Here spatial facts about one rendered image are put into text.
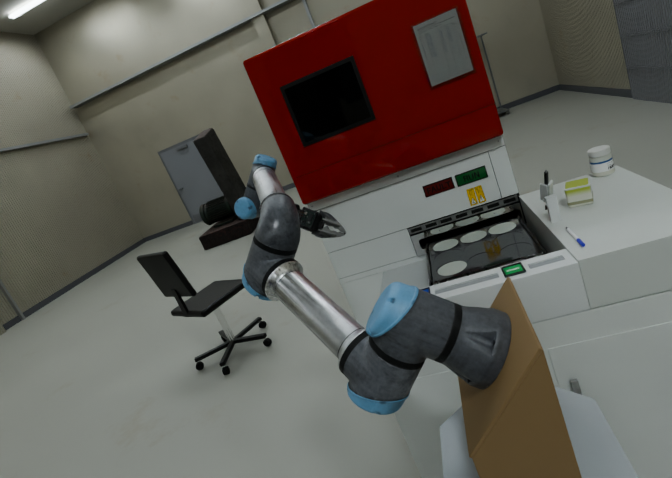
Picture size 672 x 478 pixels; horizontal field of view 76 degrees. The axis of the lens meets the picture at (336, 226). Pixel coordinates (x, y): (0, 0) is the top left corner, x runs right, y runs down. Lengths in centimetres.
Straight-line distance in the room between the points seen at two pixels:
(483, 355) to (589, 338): 59
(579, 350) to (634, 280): 23
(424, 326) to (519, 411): 20
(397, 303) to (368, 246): 107
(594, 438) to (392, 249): 110
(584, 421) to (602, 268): 42
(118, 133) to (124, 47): 222
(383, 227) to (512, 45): 935
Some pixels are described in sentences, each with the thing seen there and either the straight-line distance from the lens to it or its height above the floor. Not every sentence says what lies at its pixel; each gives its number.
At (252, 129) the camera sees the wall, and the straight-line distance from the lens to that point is 1149.
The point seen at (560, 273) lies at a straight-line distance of 125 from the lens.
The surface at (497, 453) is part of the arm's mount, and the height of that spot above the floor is 92.
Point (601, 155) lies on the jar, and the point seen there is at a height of 104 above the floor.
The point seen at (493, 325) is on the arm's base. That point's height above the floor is 109.
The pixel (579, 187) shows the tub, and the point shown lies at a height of 103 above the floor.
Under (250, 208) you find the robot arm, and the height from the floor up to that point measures 134.
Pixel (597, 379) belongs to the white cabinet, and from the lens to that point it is 145.
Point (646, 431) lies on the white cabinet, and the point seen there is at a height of 40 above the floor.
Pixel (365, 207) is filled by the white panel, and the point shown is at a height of 112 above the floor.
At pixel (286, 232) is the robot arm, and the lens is 106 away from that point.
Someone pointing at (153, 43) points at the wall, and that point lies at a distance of 1248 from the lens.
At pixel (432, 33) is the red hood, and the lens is 166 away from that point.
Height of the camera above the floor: 154
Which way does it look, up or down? 15 degrees down
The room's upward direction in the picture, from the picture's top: 22 degrees counter-clockwise
